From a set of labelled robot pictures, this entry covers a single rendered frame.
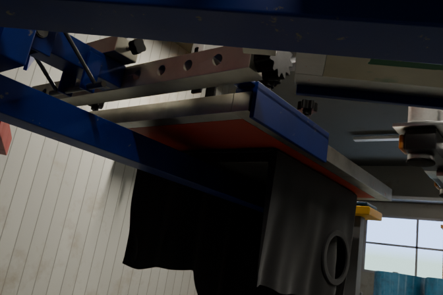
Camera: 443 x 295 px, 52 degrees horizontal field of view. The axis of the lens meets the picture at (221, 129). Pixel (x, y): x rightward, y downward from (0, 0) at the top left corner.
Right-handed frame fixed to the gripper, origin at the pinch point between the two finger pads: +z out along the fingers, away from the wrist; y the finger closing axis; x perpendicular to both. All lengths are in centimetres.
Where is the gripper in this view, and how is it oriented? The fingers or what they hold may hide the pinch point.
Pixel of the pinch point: (204, 89)
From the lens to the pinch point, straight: 116.3
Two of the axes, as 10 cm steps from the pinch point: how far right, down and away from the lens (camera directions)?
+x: -7.8, 0.8, 6.2
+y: 6.1, 3.0, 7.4
